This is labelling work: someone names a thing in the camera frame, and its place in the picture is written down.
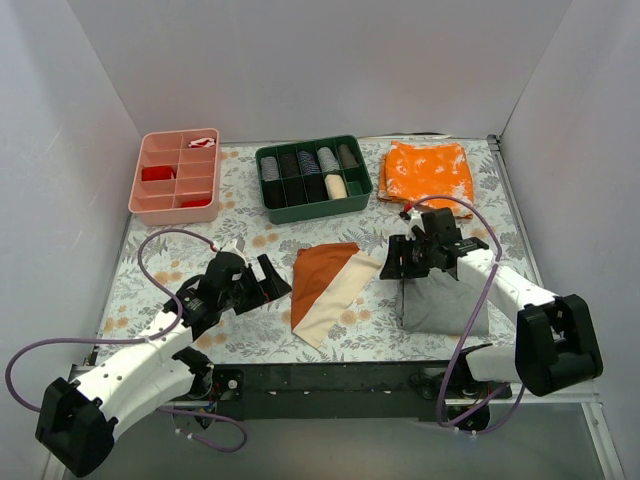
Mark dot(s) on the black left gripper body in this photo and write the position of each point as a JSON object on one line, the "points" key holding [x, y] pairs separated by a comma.
{"points": [[255, 288]]}

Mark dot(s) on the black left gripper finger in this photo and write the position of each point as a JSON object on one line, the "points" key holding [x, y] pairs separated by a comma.
{"points": [[257, 293], [273, 285]]}

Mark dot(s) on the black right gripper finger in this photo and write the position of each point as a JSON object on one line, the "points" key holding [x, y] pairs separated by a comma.
{"points": [[401, 300], [398, 255]]}

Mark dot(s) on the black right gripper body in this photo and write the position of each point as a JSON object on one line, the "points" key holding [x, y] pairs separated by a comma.
{"points": [[405, 256]]}

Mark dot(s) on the orange and cream underwear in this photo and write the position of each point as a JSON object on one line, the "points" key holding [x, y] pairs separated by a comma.
{"points": [[326, 279]]}

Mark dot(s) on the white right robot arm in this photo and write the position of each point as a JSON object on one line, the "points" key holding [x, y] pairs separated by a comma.
{"points": [[555, 342]]}

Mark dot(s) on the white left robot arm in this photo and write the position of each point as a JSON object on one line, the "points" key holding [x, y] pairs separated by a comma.
{"points": [[80, 421]]}

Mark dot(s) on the red rolled underwear front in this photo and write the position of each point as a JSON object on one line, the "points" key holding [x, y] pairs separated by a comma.
{"points": [[195, 203]]}

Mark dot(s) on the red white rolled underwear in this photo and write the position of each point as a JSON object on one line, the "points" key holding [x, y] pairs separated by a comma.
{"points": [[203, 142]]}

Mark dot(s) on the floral patterned table mat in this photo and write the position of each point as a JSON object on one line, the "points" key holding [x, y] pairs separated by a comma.
{"points": [[152, 264]]}

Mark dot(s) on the grey folded cloth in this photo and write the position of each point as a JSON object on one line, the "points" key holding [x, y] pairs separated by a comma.
{"points": [[438, 304]]}

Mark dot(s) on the orange white patterned cloth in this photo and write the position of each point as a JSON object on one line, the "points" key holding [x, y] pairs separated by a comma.
{"points": [[409, 173]]}

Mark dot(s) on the black rolled sock front left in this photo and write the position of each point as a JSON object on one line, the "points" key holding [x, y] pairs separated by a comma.
{"points": [[273, 195]]}

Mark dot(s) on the black rolled sock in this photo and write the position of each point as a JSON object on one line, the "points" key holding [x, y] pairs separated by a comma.
{"points": [[294, 191], [315, 188], [273, 195], [289, 165]]}

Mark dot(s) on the black rolled sock front middle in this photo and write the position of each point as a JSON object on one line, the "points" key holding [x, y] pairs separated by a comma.
{"points": [[294, 191]]}

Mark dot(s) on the cream rolled sock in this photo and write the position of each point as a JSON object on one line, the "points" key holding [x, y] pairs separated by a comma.
{"points": [[335, 187]]}

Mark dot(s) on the black rolled sock front right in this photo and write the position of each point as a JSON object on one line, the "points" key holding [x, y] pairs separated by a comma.
{"points": [[315, 188]]}

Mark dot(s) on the green divided organiser box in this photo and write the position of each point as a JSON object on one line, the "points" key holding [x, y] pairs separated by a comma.
{"points": [[357, 181]]}

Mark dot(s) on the pink divided organiser box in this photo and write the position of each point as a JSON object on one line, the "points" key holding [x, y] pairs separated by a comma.
{"points": [[177, 178]]}

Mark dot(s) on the dark grey rolled sock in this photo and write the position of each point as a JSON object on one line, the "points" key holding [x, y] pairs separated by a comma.
{"points": [[347, 158]]}

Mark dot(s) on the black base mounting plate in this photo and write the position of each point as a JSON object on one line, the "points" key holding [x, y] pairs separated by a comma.
{"points": [[355, 390]]}

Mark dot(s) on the grey striped rolled sock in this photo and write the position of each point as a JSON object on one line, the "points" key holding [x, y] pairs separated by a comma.
{"points": [[269, 168]]}

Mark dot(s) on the blue striped rolled sock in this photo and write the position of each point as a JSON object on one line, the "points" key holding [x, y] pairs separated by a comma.
{"points": [[307, 163]]}

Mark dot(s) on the white grey striped sock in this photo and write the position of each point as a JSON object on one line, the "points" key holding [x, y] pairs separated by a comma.
{"points": [[327, 160]]}

